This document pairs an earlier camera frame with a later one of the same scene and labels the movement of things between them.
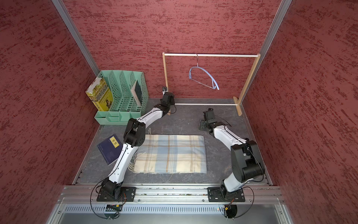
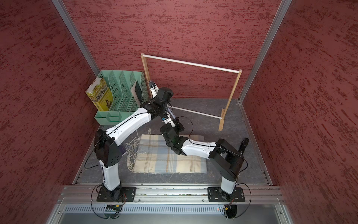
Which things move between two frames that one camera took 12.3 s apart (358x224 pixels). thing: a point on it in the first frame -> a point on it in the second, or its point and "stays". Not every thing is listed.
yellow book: (99, 93) stays
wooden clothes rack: (237, 104) -> (222, 117)
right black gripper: (201, 125) -> (178, 124)
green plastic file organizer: (130, 96) stays
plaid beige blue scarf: (163, 154) stays
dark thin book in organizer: (137, 90) stays
